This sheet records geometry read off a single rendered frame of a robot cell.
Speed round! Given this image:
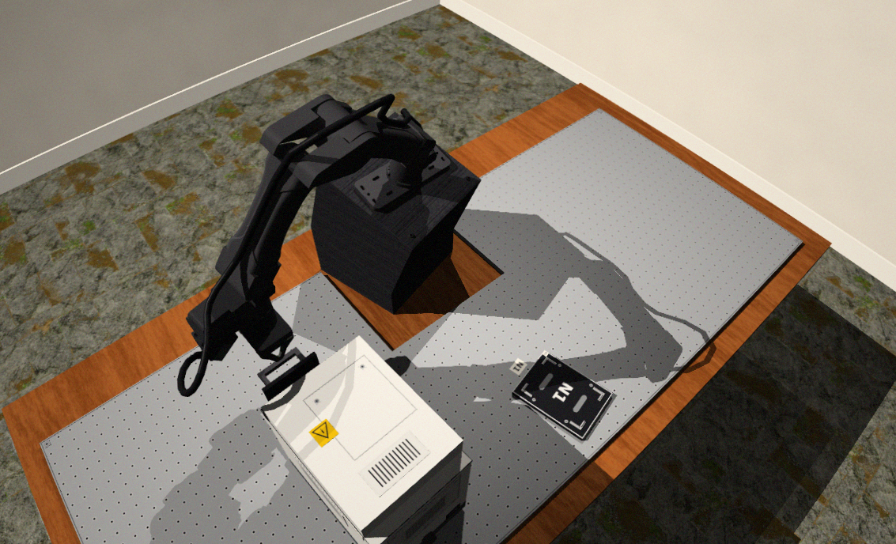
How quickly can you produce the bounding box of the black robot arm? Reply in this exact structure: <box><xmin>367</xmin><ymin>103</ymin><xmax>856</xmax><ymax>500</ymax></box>
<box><xmin>209</xmin><ymin>94</ymin><xmax>451</xmax><ymax>361</ymax></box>

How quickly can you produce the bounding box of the small cream label with black letters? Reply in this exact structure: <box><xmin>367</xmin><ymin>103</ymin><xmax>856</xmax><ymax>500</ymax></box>
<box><xmin>510</xmin><ymin>359</ymin><xmax>527</xmax><ymax>375</ymax></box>

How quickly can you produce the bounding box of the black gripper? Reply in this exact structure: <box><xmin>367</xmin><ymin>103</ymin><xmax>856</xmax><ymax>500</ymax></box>
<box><xmin>240</xmin><ymin>301</ymin><xmax>294</xmax><ymax>362</ymax></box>

